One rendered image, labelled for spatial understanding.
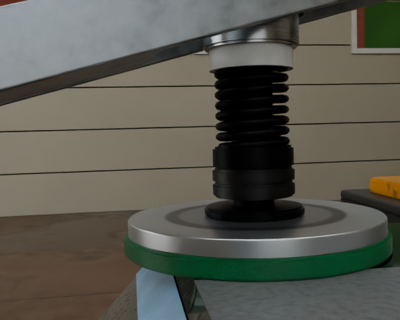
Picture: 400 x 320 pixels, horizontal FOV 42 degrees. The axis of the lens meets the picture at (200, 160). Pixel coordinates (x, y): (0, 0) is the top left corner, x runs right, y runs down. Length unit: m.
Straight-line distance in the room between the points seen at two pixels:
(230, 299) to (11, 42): 0.21
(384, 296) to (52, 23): 0.26
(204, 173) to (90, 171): 1.38
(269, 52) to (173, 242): 0.16
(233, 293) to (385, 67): 7.00
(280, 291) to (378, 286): 0.06
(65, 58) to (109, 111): 6.00
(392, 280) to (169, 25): 0.22
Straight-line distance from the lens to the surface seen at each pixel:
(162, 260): 0.37
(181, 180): 6.42
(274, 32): 0.41
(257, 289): 0.33
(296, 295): 0.32
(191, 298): 0.33
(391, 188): 1.42
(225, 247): 0.34
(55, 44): 0.35
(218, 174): 0.42
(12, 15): 0.35
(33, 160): 6.42
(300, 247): 0.35
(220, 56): 0.42
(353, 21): 7.15
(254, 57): 0.41
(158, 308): 0.37
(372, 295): 0.33
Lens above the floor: 0.92
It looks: 3 degrees down
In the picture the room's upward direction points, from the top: 2 degrees counter-clockwise
